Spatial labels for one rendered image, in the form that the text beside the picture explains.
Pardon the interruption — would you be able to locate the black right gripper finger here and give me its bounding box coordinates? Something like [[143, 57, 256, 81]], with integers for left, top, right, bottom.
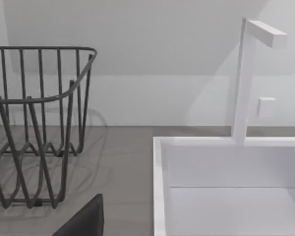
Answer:
[[52, 193, 105, 236]]

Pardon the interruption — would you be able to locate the white sink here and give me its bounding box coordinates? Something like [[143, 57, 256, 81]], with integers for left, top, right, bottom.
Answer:
[[152, 136, 295, 236]]

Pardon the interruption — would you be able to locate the tall white tap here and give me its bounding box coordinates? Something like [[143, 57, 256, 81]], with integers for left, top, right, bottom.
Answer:
[[232, 17, 288, 143]]

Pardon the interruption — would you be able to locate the small white square knob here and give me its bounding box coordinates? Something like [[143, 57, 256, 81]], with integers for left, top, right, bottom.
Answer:
[[257, 97, 276, 118]]

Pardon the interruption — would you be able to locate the dark grey wire basket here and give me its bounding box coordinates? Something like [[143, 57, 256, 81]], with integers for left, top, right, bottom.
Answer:
[[0, 46, 98, 209]]

